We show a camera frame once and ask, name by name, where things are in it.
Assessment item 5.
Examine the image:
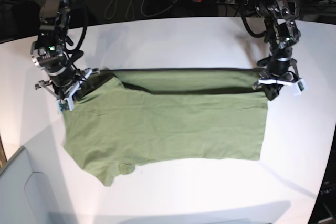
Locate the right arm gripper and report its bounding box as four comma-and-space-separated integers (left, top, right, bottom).
34, 64, 100, 113

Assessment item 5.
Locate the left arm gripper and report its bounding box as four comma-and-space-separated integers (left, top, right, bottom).
252, 57, 306, 101

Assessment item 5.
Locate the grey cable loop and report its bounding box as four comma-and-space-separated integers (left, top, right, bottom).
104, 0, 179, 20

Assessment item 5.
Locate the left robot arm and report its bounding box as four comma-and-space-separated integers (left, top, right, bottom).
241, 0, 305, 101

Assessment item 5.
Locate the green T-shirt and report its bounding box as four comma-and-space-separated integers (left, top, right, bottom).
64, 70, 268, 186

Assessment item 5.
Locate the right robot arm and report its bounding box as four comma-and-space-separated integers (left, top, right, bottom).
30, 0, 99, 112

